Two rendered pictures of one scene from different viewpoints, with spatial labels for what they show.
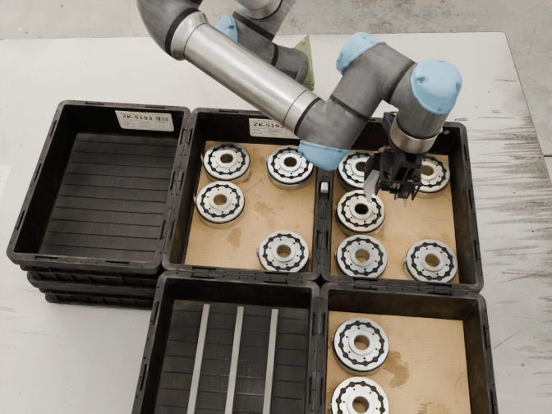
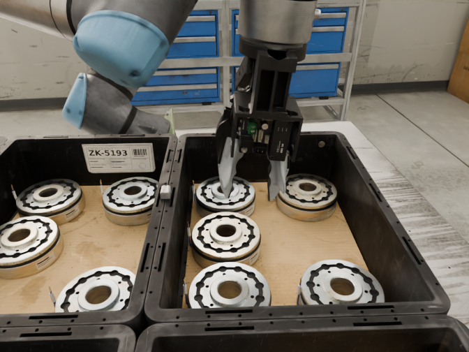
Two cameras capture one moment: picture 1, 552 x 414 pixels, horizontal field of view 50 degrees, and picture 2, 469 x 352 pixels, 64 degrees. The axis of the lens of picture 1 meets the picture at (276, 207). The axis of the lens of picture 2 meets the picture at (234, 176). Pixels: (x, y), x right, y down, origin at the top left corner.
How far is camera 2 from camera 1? 76 cm
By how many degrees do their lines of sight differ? 27
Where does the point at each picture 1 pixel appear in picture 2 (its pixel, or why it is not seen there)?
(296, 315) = not seen: outside the picture
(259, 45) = (112, 97)
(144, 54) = not seen: hidden behind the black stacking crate
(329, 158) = (123, 34)
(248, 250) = (48, 306)
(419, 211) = (307, 235)
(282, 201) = (118, 239)
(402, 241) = (289, 272)
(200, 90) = not seen: hidden behind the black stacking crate
